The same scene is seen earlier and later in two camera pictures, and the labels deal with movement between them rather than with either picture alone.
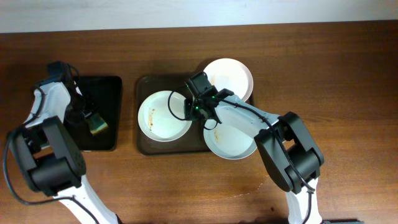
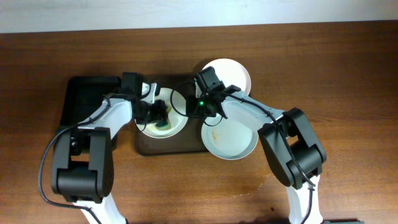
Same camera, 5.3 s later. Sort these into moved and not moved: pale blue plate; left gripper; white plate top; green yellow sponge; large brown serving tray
Moved: left gripper; green yellow sponge
Not moved: large brown serving tray; pale blue plate; white plate top
